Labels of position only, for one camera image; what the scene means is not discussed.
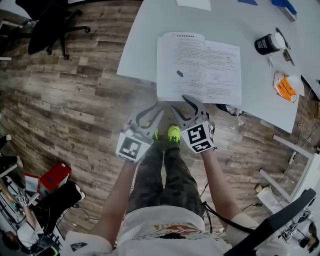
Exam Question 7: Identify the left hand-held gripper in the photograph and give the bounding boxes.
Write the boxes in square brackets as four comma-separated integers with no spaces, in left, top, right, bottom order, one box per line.
[115,102,165,164]

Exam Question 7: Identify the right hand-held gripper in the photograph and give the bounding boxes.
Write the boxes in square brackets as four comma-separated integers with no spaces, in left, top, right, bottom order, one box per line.
[171,94,216,154]

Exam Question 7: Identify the white booklet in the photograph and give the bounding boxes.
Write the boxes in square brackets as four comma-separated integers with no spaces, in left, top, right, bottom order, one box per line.
[156,31,243,106]

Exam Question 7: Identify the person's left forearm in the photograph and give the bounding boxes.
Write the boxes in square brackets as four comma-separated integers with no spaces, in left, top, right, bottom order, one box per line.
[91,159,138,248]

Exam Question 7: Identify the person's right forearm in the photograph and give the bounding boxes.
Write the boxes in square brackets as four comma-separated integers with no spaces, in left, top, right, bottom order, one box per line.
[201,148,243,230]

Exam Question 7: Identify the person's right green shoe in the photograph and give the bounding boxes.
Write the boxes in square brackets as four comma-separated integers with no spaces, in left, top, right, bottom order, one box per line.
[167,124,181,145]

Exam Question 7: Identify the black trash bin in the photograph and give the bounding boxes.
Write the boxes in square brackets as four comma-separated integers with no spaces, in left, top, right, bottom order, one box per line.
[216,103,245,117]

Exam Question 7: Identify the person's camouflage trousers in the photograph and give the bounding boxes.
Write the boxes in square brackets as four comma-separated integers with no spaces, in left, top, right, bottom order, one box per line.
[128,142,205,218]

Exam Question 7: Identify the white table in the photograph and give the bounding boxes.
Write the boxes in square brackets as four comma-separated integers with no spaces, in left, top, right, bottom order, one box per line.
[116,0,306,134]

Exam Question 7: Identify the orange packet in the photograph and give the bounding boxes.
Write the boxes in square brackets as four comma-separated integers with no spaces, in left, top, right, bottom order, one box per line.
[273,71,300,104]

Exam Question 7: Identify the black jar with white lid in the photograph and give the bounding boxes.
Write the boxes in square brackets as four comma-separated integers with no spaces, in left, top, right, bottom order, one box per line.
[254,32,286,56]

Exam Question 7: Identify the red box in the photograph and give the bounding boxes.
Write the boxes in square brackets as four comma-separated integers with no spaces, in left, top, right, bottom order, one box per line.
[24,161,73,198]

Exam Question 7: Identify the white tissue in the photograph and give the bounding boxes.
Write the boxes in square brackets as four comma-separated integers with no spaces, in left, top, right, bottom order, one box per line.
[284,74,305,97]

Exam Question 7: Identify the white paper sheet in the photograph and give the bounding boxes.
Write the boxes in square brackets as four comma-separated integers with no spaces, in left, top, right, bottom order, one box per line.
[175,0,212,12]

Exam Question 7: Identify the white bag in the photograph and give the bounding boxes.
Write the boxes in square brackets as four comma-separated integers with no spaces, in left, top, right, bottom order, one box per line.
[256,184,285,213]

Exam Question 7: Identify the metal tool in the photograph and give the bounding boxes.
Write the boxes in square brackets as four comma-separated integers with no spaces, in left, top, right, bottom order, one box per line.
[282,48,296,67]

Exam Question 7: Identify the person's white printed shirt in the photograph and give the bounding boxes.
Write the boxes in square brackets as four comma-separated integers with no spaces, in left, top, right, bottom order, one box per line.
[61,205,320,256]

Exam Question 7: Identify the black pen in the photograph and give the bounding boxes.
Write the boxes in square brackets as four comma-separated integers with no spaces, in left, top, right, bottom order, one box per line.
[275,27,292,50]

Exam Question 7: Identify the wooden box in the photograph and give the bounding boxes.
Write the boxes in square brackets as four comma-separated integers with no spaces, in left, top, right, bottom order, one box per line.
[313,99,320,123]

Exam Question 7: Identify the black office chair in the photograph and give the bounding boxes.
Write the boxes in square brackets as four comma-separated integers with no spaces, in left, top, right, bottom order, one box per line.
[14,0,91,61]

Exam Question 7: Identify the black cable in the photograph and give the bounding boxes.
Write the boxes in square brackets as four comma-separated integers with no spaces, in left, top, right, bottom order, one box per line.
[201,201,253,235]

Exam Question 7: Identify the white cable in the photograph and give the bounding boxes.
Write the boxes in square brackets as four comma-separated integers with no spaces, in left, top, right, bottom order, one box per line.
[297,87,313,131]

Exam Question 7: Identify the white desk frame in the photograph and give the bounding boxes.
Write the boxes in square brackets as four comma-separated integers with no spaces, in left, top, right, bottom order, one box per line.
[259,134,320,203]

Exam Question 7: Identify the black wide strap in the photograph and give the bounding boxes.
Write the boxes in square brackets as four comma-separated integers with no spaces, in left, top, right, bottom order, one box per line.
[223,188,317,256]

